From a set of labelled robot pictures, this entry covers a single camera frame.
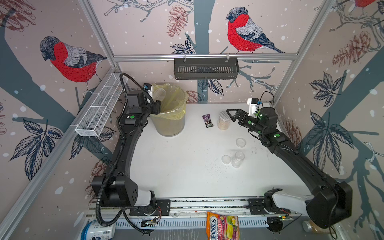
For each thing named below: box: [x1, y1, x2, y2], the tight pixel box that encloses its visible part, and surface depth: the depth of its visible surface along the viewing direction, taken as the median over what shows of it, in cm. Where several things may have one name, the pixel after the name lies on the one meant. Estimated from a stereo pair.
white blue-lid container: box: [80, 219, 116, 240], surface depth 63 cm
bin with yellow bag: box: [150, 83, 189, 137], surface depth 95 cm
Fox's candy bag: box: [206, 211, 240, 240], surface depth 67 cm
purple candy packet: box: [201, 114, 215, 129], surface depth 109 cm
